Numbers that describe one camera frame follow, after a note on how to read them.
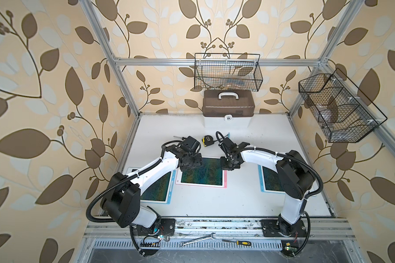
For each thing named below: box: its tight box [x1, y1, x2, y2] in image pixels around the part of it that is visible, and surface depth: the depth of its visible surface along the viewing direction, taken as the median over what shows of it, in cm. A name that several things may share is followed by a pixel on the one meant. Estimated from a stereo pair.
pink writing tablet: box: [175, 156, 228, 189], surface depth 93 cm
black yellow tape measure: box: [201, 134, 215, 147], surface depth 104 cm
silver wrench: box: [178, 232, 217, 248], surface depth 72 cm
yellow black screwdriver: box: [221, 239, 252, 247], surface depth 72 cm
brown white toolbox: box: [202, 89, 256, 129], surface depth 105 cm
